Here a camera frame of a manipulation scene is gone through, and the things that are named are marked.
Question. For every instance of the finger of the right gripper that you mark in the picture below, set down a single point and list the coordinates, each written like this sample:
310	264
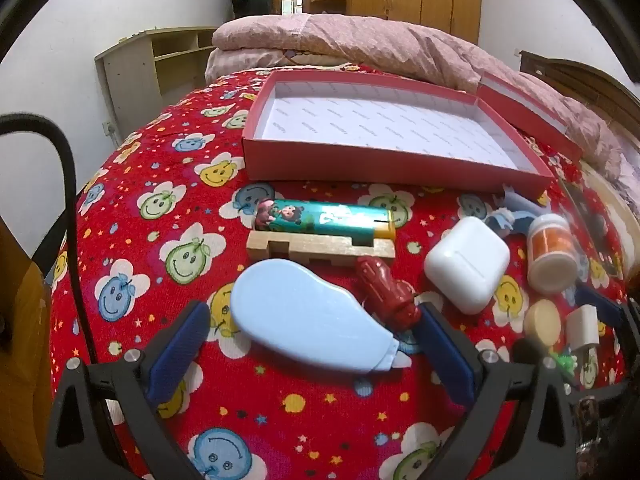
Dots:
608	312

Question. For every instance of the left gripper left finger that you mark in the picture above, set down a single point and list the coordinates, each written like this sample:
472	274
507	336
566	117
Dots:
81	441

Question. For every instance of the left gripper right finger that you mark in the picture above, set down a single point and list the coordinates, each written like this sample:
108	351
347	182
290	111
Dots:
526	400

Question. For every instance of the white usb charger plug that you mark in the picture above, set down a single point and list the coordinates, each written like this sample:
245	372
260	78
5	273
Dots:
582	328

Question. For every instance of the green toy keychain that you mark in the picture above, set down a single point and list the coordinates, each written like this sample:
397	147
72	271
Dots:
565	361

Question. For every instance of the round wooden disc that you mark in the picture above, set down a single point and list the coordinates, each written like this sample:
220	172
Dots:
543	322

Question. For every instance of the white orange-label jar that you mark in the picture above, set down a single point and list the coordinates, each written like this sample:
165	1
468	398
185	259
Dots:
552	263

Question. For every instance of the white earbuds case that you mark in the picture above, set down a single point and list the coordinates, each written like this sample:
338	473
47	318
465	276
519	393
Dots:
467	264

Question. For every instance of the blue plastic clip part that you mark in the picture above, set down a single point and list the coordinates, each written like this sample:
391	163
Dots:
505	222

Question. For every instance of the grey-blue curved plastic bracket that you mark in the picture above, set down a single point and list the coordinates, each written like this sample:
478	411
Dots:
515	202

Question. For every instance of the teal cartoon lighter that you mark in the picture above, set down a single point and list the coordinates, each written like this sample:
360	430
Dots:
362	224

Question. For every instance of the light blue oval case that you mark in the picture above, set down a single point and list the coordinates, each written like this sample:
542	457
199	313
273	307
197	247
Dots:
288	309

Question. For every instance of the wooden notched block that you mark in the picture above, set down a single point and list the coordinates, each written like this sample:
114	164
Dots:
308	248

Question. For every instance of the red smiley-flower blanket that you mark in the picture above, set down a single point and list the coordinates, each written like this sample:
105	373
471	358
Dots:
342	274

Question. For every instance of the red box lid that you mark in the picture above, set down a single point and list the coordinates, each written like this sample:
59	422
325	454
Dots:
528	114

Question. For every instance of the dark wooden headboard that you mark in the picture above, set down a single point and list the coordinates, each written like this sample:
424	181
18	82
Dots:
586	84

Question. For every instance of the red shallow box tray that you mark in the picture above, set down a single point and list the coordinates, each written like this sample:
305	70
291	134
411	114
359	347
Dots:
337	126

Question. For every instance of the pink folded quilt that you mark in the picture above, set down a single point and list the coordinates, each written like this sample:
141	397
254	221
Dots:
427	54

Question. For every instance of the beige open shelf unit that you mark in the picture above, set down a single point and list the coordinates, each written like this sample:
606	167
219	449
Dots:
149	71

